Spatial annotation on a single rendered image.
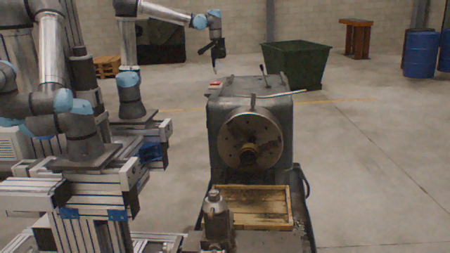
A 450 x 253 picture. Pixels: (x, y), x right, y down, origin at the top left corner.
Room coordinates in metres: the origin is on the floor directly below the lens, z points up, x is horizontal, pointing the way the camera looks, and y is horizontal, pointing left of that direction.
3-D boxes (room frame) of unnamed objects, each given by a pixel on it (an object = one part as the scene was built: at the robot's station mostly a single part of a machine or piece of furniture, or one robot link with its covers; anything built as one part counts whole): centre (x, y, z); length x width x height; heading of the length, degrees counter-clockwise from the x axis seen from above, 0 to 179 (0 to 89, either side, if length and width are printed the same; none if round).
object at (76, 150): (1.27, 0.58, 1.21); 0.15 x 0.15 x 0.10
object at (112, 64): (9.21, 3.11, 0.22); 1.25 x 0.86 x 0.44; 2
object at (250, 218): (1.23, -0.08, 0.89); 0.36 x 0.30 x 0.04; 82
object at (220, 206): (0.89, 0.05, 1.13); 0.08 x 0.08 x 0.03
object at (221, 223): (0.89, 0.04, 1.07); 0.07 x 0.07 x 0.10; 82
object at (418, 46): (6.88, -4.15, 0.44); 0.59 x 0.59 x 0.88
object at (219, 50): (1.97, 0.01, 1.47); 0.09 x 0.08 x 0.12; 82
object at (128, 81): (1.77, 0.51, 1.33); 0.13 x 0.12 x 0.14; 9
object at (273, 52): (6.59, -1.42, 0.43); 1.34 x 0.94 x 0.85; 11
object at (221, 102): (1.90, -0.16, 1.06); 0.59 x 0.48 x 0.39; 172
